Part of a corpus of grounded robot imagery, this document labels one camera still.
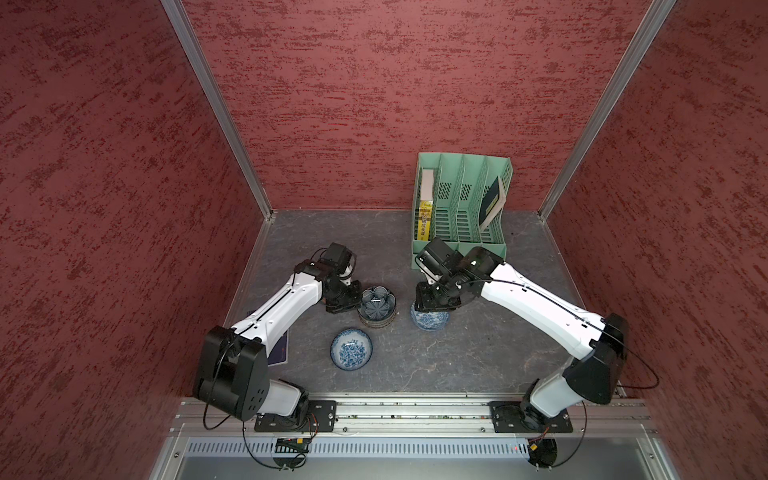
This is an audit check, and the purple book yellow label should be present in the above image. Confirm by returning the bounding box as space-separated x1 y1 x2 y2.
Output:
268 331 289 366

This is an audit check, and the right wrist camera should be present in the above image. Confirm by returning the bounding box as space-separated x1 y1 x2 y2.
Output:
415 237 463 282

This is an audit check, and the right corner aluminium post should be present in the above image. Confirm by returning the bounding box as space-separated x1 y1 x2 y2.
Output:
538 0 676 222

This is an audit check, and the yellow white book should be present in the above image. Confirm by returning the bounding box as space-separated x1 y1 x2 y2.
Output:
416 169 435 241

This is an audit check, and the pink striped bowl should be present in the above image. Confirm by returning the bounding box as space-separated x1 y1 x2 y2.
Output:
358 310 396 329

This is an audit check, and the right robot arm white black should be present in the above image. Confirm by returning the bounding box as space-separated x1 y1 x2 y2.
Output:
414 239 629 424

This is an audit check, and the dark green book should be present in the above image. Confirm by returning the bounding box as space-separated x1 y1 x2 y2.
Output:
478 177 506 232

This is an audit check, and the aluminium rail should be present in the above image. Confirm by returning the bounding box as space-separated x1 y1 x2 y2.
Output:
173 392 658 439

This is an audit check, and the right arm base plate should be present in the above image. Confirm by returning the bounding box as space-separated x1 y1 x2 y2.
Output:
488 401 574 435

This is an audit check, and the blue floral bowl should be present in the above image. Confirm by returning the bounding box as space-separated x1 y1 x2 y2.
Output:
330 328 373 371

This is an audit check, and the green plastic file organizer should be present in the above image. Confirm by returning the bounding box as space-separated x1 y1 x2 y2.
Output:
411 152 513 270

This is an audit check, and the blue damask bowl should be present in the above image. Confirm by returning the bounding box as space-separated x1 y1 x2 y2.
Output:
410 304 450 331

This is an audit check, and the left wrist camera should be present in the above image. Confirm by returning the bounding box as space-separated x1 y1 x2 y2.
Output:
316 243 357 281

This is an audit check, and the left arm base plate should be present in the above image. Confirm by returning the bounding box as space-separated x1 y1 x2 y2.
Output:
254 399 338 434

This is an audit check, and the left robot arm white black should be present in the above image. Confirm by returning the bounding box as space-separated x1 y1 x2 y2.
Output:
192 259 362 428

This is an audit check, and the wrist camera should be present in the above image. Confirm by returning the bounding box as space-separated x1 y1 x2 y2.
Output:
316 243 357 281
415 237 463 282

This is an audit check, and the corner aluminium post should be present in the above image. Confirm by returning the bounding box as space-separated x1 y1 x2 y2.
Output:
538 0 676 222
161 0 274 223

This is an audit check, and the left corner aluminium post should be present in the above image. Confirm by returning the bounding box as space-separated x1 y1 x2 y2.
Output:
161 0 274 223

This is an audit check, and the dark petal pattern bowl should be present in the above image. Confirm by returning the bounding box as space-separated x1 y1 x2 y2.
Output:
358 286 396 322

